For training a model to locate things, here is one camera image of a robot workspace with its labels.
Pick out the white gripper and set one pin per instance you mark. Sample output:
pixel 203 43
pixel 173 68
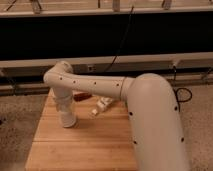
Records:
pixel 63 100

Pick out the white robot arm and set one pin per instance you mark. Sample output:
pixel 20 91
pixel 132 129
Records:
pixel 153 109

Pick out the brown eraser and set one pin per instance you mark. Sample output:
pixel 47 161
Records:
pixel 82 96

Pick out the white plastic object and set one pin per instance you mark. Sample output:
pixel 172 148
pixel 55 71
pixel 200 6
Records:
pixel 104 103

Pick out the wooden board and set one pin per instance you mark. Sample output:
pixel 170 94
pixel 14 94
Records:
pixel 95 143

